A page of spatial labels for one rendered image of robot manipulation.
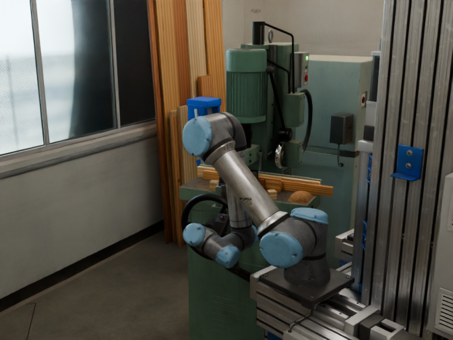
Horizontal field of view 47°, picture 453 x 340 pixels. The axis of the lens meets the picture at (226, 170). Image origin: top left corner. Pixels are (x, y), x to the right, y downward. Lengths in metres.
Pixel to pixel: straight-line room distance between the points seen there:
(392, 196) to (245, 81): 0.88
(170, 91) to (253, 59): 1.67
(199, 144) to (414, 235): 0.69
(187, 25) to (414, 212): 2.77
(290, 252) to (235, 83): 0.96
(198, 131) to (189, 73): 2.47
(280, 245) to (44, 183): 2.05
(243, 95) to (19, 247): 1.71
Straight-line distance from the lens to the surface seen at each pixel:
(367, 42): 4.48
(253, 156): 2.37
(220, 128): 1.61
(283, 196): 2.25
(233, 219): 1.79
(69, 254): 3.57
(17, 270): 3.34
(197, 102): 3.20
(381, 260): 1.73
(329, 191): 2.27
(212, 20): 4.28
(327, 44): 4.59
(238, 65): 2.22
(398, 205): 1.64
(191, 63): 4.04
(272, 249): 1.53
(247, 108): 2.24
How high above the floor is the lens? 1.62
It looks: 16 degrees down
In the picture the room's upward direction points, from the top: straight up
